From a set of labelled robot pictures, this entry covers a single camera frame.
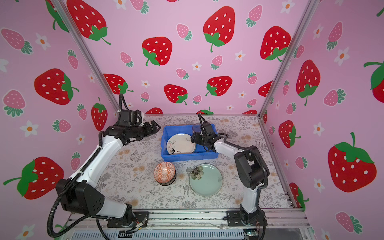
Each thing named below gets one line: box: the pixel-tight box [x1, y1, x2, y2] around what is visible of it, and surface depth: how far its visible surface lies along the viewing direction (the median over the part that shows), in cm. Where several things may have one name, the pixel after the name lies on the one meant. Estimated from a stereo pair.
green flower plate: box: [189, 163, 223, 197], surface depth 88 cm
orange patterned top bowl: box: [153, 161, 176, 183], surface depth 83 cm
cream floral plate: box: [166, 133, 196, 155], surface depth 103 cm
